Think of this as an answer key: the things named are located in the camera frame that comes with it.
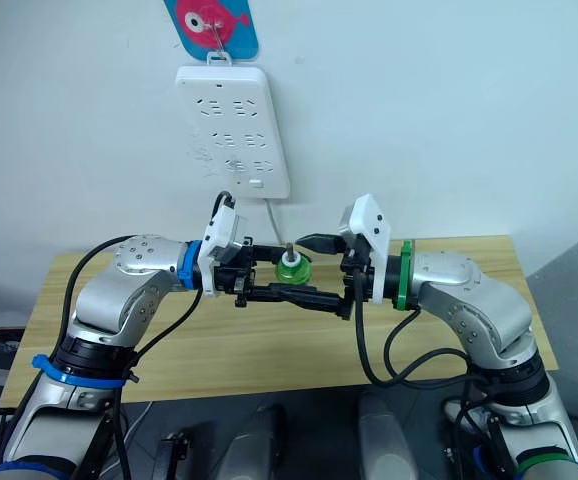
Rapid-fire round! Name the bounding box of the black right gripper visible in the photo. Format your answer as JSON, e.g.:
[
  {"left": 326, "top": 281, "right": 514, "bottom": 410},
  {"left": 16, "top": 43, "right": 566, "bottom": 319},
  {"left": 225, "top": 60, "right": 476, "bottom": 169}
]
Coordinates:
[{"left": 292, "top": 232, "right": 373, "bottom": 321}]

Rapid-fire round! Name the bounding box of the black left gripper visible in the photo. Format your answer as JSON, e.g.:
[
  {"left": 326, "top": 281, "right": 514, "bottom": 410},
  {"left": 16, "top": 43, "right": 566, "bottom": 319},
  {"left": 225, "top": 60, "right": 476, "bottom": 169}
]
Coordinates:
[{"left": 213, "top": 238, "right": 320, "bottom": 309}]

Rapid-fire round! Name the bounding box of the green repellent liquid bottle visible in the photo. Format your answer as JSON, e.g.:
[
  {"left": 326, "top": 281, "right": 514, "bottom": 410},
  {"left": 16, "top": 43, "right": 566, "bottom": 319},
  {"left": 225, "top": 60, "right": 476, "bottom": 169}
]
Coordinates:
[{"left": 273, "top": 241, "right": 313, "bottom": 286}]

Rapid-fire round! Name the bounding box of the grey rounded shape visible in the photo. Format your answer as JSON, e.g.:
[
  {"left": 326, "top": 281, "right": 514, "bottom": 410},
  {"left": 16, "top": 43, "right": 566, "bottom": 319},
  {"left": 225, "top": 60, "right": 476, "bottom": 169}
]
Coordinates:
[
  {"left": 216, "top": 403, "right": 288, "bottom": 480},
  {"left": 357, "top": 394, "right": 413, "bottom": 480}
]

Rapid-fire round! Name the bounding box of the white power strip cable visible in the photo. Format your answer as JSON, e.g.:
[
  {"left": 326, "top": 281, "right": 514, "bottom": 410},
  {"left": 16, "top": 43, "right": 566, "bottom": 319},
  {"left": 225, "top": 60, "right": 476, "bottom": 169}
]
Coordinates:
[{"left": 265, "top": 197, "right": 284, "bottom": 245}]

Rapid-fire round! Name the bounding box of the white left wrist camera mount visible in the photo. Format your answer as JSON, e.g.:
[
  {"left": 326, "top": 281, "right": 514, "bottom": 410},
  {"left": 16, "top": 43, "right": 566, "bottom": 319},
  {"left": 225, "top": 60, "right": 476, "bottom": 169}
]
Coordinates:
[{"left": 199, "top": 202, "right": 254, "bottom": 300}]

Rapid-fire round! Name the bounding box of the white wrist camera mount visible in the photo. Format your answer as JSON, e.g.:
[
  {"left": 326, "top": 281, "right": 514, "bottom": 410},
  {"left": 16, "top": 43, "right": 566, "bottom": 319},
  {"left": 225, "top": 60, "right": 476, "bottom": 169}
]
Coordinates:
[
  {"left": 337, "top": 193, "right": 393, "bottom": 305},
  {"left": 199, "top": 202, "right": 254, "bottom": 300}
]

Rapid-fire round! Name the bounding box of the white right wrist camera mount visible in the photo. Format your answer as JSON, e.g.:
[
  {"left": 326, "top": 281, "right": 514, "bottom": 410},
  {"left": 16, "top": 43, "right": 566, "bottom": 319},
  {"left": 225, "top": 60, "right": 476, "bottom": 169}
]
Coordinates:
[{"left": 337, "top": 193, "right": 393, "bottom": 305}]

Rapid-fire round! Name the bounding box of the green right wrist ring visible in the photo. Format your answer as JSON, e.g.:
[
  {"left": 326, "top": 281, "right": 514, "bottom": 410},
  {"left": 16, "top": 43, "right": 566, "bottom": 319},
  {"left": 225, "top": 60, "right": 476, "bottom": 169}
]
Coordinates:
[{"left": 392, "top": 240, "right": 416, "bottom": 311}]

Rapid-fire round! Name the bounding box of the blue left wrist ring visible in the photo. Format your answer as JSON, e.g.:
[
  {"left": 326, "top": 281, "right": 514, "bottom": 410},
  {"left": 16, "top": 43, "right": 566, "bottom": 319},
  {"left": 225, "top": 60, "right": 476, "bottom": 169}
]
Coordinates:
[{"left": 177, "top": 240, "right": 206, "bottom": 293}]

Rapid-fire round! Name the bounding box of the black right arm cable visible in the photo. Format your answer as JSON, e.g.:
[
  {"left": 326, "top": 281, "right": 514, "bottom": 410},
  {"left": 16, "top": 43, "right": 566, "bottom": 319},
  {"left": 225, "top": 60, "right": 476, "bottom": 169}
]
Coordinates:
[{"left": 350, "top": 267, "right": 493, "bottom": 451}]

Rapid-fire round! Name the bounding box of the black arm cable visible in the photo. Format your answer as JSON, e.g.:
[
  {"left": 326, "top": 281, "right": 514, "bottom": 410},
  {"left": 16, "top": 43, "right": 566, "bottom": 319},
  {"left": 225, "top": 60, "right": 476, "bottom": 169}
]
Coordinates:
[
  {"left": 350, "top": 267, "right": 493, "bottom": 451},
  {"left": 63, "top": 190, "right": 236, "bottom": 480}
]

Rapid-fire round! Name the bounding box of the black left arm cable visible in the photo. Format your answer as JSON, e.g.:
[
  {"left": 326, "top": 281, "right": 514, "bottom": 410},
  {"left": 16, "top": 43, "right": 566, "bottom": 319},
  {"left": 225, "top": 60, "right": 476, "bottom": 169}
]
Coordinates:
[{"left": 63, "top": 190, "right": 236, "bottom": 480}]

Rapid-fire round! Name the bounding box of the white wall power strip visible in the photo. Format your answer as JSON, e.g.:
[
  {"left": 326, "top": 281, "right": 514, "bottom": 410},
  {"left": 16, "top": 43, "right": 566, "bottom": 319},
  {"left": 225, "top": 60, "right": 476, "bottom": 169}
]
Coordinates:
[{"left": 175, "top": 51, "right": 292, "bottom": 200}]

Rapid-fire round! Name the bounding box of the thin white cable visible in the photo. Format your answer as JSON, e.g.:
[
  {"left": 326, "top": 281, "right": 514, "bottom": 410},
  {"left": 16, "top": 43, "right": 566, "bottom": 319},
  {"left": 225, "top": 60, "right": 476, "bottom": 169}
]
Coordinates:
[{"left": 121, "top": 399, "right": 156, "bottom": 452}]

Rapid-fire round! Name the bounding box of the black bracket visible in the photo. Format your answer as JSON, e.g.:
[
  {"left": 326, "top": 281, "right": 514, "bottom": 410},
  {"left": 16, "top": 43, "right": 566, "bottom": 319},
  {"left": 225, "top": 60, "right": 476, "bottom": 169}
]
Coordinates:
[{"left": 151, "top": 431, "right": 193, "bottom": 480}]

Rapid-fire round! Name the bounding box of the blue left arm strap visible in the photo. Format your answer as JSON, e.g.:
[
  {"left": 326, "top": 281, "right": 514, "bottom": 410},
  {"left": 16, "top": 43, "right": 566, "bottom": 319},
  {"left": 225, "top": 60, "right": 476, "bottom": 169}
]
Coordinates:
[{"left": 30, "top": 353, "right": 127, "bottom": 393}]

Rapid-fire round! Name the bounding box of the blue fish wall hook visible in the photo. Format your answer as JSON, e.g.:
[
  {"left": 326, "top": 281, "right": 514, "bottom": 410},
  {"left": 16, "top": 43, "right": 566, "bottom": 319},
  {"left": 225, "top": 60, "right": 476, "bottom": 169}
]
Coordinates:
[{"left": 162, "top": 0, "right": 261, "bottom": 62}]

